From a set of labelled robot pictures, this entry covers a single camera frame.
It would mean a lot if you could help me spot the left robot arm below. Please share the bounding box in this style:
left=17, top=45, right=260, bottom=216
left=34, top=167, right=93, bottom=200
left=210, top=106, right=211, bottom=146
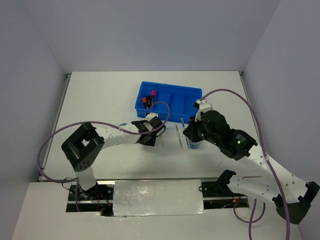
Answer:
left=61, top=116, right=163, bottom=200

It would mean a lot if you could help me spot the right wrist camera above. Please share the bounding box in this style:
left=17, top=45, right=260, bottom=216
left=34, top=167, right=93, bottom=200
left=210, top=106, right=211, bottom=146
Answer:
left=193, top=99, right=212, bottom=122

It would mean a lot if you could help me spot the blue pen refill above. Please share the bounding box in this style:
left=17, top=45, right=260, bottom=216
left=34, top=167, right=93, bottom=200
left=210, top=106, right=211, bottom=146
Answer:
left=181, top=118, right=186, bottom=130

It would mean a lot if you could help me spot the blue compartment tray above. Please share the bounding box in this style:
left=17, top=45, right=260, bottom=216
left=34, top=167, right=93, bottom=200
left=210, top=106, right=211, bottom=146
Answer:
left=135, top=81, right=203, bottom=124

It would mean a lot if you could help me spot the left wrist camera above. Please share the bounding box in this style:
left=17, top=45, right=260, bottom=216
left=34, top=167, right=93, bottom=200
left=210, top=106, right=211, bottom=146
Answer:
left=145, top=112, right=159, bottom=122

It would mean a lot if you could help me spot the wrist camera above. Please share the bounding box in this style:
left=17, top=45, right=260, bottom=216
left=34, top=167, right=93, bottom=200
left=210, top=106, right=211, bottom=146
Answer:
left=145, top=112, right=159, bottom=122
left=193, top=99, right=212, bottom=122

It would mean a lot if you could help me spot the orange cap black highlighter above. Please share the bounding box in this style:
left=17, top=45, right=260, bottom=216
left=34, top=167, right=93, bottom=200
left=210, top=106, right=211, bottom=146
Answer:
left=142, top=97, right=149, bottom=109

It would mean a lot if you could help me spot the pink cap black highlighter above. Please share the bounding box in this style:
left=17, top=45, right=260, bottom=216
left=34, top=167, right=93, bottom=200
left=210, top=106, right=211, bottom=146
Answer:
left=150, top=90, right=156, bottom=106

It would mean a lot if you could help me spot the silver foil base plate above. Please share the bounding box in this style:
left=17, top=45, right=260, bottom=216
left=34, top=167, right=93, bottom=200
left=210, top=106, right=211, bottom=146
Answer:
left=113, top=179, right=205, bottom=217

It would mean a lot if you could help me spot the blue cap black highlighter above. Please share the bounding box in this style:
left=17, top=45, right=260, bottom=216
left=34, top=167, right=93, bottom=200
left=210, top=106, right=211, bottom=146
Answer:
left=145, top=95, right=152, bottom=109

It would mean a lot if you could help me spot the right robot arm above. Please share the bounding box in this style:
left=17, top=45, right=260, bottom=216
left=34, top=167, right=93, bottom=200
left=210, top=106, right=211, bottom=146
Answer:
left=183, top=110, right=320, bottom=225

